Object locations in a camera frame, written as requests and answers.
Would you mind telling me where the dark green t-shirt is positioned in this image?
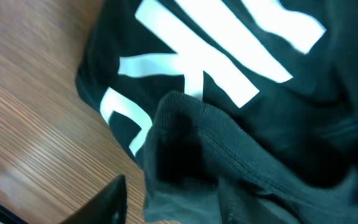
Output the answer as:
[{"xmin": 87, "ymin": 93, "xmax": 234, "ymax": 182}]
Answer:
[{"xmin": 76, "ymin": 0, "xmax": 358, "ymax": 223}]

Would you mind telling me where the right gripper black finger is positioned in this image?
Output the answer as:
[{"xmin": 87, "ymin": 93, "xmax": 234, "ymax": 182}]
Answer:
[{"xmin": 61, "ymin": 175, "xmax": 127, "ymax": 224}]

